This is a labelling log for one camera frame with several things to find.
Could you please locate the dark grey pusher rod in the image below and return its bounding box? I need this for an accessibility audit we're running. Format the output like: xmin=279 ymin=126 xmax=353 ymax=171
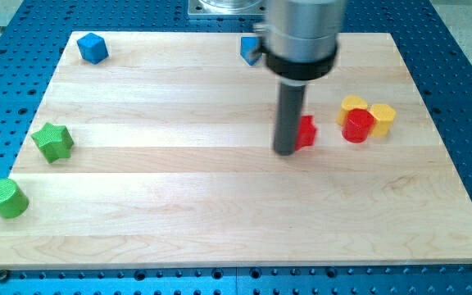
xmin=273 ymin=79 xmax=306 ymax=156

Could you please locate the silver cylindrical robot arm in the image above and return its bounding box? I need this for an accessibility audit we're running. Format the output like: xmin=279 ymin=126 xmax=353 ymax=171
xmin=255 ymin=0 xmax=347 ymax=156

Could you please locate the silver robot base flange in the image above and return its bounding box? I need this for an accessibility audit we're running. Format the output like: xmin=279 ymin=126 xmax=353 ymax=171
xmin=187 ymin=0 xmax=266 ymax=17

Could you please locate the red star block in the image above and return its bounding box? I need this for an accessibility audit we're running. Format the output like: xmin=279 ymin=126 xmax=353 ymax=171
xmin=295 ymin=115 xmax=317 ymax=151

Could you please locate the green star block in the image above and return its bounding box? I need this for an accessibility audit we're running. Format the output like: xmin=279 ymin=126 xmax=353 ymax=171
xmin=31 ymin=122 xmax=74 ymax=164

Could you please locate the yellow heart block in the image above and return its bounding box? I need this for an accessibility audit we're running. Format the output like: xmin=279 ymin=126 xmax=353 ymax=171
xmin=336 ymin=95 xmax=368 ymax=126

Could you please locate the blue pentagon block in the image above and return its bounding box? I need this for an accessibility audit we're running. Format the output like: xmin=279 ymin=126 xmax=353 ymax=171
xmin=240 ymin=36 xmax=262 ymax=66

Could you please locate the red cylinder block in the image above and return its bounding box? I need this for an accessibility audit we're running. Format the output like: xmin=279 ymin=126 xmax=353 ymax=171
xmin=342 ymin=108 xmax=374 ymax=143

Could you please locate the yellow hexagon block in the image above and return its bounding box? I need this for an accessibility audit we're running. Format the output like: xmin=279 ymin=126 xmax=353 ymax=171
xmin=369 ymin=103 xmax=397 ymax=137

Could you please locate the light wooden board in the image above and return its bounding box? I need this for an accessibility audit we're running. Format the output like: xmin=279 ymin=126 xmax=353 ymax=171
xmin=0 ymin=31 xmax=472 ymax=270

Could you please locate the blue cube block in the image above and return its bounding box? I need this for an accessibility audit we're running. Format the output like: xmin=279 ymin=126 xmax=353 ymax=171
xmin=77 ymin=33 xmax=109 ymax=65

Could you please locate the green cylinder block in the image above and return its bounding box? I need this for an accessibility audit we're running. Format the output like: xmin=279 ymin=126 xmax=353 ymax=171
xmin=0 ymin=178 xmax=29 ymax=219

